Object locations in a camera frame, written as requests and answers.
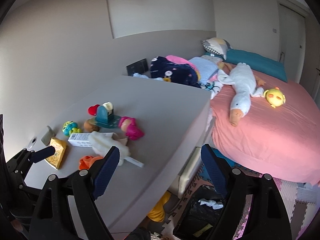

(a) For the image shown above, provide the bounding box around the yellow soybean snack bag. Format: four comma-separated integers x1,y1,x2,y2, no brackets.
45,137,67,170

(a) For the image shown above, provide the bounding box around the green blue frog toy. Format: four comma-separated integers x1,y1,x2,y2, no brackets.
62,121,82,137

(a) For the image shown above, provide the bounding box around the orange crab sand mold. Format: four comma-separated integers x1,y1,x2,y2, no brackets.
79,155,103,170

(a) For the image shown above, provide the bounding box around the white medicine box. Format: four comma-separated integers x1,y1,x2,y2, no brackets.
67,132,119,149

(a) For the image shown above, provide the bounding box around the brown bear cookie plush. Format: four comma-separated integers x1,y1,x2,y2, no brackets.
84,119,100,133

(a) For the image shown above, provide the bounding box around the white twisted towel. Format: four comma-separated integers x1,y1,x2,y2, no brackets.
88,131,144,168

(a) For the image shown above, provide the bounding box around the teal tape dispenser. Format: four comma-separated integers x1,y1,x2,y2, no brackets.
91,102,121,129

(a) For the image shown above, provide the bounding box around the pink haired doll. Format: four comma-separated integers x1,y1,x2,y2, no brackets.
118,116,144,140

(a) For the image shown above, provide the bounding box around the black trash bag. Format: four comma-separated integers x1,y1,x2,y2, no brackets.
173,185,225,239

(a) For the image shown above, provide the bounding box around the pink grey foam floor mat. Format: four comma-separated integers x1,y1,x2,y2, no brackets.
162,165,319,239

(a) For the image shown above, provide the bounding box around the red heart toy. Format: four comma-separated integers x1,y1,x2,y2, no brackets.
87,104,100,116

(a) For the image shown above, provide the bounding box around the pink bed sheet mattress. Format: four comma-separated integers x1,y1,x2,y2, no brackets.
210,71,319,185

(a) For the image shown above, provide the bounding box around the yellow cloth under desk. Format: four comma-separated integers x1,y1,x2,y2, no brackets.
147,191,171,222

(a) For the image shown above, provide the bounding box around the yellow chick plush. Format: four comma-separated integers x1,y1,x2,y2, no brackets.
263,87,286,108

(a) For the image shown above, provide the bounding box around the white goose plush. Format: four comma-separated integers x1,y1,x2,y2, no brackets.
217,63,266,127

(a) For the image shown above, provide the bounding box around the teal pillow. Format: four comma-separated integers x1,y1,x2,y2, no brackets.
204,49,289,83

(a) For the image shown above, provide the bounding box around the navy patterned blanket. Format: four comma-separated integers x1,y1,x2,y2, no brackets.
150,56,201,86

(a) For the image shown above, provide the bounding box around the light blue blanket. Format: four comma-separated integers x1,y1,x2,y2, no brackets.
189,55,220,84

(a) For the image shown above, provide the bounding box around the checkered grey pillow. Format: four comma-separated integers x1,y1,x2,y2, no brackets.
201,37,231,60

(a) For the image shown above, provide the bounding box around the grey room door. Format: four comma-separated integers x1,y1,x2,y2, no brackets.
278,3,305,65

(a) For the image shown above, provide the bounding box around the silver desk cable grommet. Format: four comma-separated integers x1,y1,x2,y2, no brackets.
27,137,37,149

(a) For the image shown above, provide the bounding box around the black wall socket panel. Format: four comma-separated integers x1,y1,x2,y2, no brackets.
126,59,149,76

